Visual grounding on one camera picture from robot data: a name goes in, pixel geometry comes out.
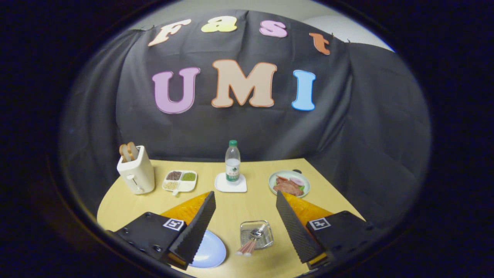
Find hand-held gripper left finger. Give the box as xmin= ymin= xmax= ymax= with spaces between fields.
xmin=106 ymin=191 xmax=217 ymax=271

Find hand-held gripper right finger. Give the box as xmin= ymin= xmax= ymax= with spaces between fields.
xmin=276 ymin=190 xmax=381 ymax=271

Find steel spoon checkered handle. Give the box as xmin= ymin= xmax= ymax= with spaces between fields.
xmin=243 ymin=225 xmax=267 ymax=258

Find steel fork checkered handle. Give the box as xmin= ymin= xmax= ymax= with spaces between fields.
xmin=236 ymin=234 xmax=256 ymax=256

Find blue round plate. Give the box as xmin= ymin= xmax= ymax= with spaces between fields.
xmin=189 ymin=230 xmax=227 ymax=269

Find red meat slices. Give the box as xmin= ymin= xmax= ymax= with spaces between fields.
xmin=273 ymin=176 xmax=305 ymax=197

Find pale green round plate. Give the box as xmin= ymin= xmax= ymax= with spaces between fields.
xmin=268 ymin=170 xmax=311 ymax=198

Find white square coaster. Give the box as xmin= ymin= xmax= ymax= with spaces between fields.
xmin=214 ymin=172 xmax=248 ymax=193

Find white divided dish with beans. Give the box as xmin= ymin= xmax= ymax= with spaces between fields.
xmin=162 ymin=170 xmax=198 ymax=196

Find clear water bottle green cap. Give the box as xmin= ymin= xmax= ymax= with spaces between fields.
xmin=225 ymin=140 xmax=241 ymax=183

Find white toaster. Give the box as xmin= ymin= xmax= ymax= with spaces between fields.
xmin=117 ymin=145 xmax=156 ymax=195

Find black backdrop cloth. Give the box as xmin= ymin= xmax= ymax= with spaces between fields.
xmin=60 ymin=10 xmax=432 ymax=232

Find metal wire cutlery rack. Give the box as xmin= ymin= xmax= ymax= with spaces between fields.
xmin=240 ymin=220 xmax=274 ymax=250

